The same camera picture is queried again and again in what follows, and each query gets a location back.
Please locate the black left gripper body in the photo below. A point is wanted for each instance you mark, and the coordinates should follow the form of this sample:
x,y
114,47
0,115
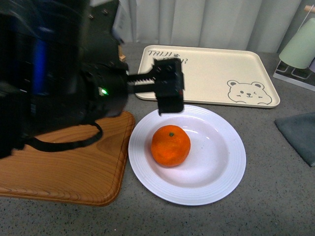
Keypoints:
x,y
107,89

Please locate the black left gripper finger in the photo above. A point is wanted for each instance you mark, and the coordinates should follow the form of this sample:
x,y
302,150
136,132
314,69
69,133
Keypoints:
x,y
169,85

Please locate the orange fruit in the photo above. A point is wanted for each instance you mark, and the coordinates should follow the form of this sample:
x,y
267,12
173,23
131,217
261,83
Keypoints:
x,y
170,146

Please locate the white ribbed plate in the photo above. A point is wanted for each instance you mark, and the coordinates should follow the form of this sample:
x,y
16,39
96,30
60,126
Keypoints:
x,y
213,169

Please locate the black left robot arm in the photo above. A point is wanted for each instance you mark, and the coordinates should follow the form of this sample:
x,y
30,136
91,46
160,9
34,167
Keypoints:
x,y
60,67

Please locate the wooden dish rack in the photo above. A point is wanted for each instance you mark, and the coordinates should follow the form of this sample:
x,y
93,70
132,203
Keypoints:
x,y
122,57

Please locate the beige bear tray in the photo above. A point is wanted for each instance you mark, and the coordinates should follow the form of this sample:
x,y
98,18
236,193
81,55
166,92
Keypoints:
x,y
218,76

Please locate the wooden cutting board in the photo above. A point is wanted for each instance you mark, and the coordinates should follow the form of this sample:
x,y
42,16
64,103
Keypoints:
x,y
90,175

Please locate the grey curtain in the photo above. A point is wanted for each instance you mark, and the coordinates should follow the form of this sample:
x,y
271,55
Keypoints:
x,y
253,25

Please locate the green cup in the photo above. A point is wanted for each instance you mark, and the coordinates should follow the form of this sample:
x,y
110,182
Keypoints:
x,y
300,50

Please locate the grey folded cloth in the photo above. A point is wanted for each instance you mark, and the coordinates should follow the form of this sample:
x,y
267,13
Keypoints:
x,y
299,131

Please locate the purple cup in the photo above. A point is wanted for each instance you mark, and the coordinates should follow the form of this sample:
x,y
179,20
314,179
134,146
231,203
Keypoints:
x,y
312,66

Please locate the white wire cup rack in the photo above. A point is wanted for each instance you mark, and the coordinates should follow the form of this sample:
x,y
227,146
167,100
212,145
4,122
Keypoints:
x,y
304,78

